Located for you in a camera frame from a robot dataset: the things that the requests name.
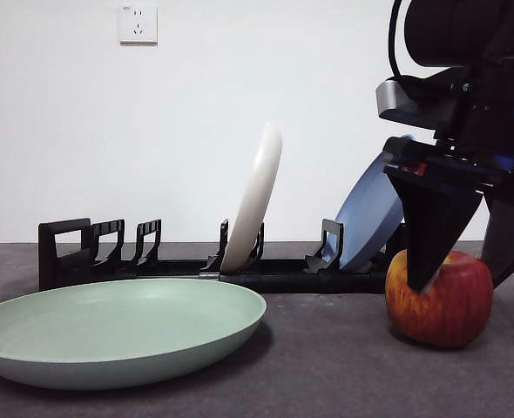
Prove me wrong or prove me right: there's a red yellow apple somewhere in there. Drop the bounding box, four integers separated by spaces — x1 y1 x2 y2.
385 250 494 348

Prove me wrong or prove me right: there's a green round plate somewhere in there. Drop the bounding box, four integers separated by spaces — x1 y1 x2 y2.
0 278 267 390

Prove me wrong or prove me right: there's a blue round plate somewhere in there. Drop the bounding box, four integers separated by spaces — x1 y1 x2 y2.
338 133 413 270

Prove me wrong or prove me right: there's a black plate rack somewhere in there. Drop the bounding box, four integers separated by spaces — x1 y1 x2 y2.
37 217 409 293

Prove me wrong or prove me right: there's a white round plate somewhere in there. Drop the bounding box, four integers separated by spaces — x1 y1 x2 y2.
220 121 283 271

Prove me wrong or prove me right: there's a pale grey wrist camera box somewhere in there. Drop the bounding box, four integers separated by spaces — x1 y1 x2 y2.
375 78 458 131

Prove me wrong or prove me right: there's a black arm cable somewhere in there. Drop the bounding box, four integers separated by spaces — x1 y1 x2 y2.
389 0 410 84

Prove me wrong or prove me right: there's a white wall socket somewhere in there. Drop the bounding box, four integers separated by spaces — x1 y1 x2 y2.
118 3 159 46

